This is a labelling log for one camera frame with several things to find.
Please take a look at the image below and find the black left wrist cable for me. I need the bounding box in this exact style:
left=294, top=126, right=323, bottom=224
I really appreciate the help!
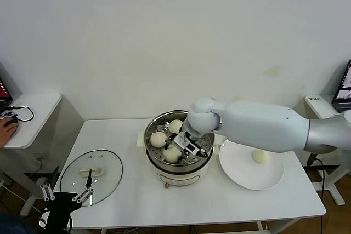
left=39, top=208, right=50, bottom=230

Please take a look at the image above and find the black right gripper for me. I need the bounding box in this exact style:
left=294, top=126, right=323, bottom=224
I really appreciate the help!
left=163, top=132, right=191, bottom=161

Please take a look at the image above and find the black power adapter cable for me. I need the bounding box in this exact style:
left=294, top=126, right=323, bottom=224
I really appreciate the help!
left=306, top=153, right=329, bottom=204

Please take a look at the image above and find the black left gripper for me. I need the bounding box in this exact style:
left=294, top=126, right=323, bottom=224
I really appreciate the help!
left=39, top=165, right=94, bottom=231

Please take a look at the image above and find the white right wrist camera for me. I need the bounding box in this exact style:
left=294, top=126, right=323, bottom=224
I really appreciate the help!
left=173, top=133, right=206, bottom=158

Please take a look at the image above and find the thin black desk cable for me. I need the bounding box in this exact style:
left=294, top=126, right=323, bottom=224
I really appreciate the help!
left=7, top=104, right=35, bottom=123

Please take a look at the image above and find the white steamed baozi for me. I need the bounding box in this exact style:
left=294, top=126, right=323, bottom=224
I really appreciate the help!
left=163, top=145, right=182, bottom=164
left=150, top=132, right=167, bottom=147
left=251, top=150, right=271, bottom=165
left=168, top=119, right=184, bottom=134

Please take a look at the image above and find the dark blue clothing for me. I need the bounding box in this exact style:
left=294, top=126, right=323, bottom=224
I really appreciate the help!
left=0, top=215, right=31, bottom=234

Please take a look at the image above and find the steel steamer basket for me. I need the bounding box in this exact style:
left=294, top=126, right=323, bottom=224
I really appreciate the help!
left=136, top=110, right=223, bottom=167

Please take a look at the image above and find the cream electric cooker base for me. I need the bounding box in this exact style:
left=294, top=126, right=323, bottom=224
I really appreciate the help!
left=145, top=146, right=214, bottom=190

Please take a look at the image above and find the white side table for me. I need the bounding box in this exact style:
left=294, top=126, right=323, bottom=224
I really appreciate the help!
left=0, top=93, right=85, bottom=217
left=279, top=94, right=351, bottom=206

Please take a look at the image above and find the black laptop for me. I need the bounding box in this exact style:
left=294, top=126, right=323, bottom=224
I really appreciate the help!
left=331, top=59, right=351, bottom=113
left=0, top=62, right=14, bottom=111

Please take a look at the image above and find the person's bare hand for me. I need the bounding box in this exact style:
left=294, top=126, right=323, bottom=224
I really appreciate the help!
left=0, top=120, right=19, bottom=149

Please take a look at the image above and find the white box black print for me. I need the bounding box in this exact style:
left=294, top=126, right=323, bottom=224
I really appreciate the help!
left=304, top=95, right=325, bottom=107

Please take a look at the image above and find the white round plate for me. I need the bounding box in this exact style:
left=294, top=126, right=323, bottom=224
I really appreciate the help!
left=218, top=138, right=285, bottom=191

